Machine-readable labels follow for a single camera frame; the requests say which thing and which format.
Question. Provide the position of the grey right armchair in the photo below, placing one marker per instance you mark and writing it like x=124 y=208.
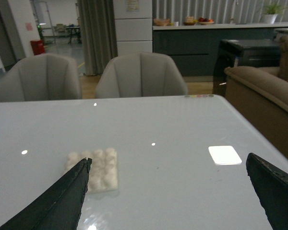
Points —
x=141 y=74

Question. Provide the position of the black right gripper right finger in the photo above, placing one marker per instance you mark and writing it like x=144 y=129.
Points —
x=271 y=186

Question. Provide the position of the dark kitchen counter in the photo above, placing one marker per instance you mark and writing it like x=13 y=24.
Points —
x=194 y=48

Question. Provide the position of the red box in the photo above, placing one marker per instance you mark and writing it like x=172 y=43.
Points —
x=37 y=47

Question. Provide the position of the wooden bowl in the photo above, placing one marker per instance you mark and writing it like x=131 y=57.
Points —
x=161 y=22

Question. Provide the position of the grey armchair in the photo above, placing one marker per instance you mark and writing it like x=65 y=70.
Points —
x=43 y=77
x=141 y=74

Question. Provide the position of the white studded base plate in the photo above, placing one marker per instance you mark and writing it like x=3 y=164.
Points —
x=103 y=175

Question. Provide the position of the grey-brown curtain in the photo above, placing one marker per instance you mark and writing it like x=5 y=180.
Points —
x=98 y=34

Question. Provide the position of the black side cabinet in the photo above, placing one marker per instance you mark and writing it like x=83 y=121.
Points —
x=250 y=52

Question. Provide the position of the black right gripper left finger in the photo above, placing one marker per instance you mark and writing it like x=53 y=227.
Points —
x=59 y=207

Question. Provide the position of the potted green plant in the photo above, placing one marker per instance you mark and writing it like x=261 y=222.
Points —
x=270 y=10

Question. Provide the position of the fruit plate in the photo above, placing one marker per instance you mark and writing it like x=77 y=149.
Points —
x=205 y=21

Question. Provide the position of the grey left armchair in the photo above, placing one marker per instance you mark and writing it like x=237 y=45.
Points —
x=43 y=77

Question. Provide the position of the white tall cabinet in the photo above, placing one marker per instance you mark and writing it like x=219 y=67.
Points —
x=133 y=25

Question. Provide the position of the brown leather sofa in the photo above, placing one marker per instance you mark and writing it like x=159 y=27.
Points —
x=261 y=96

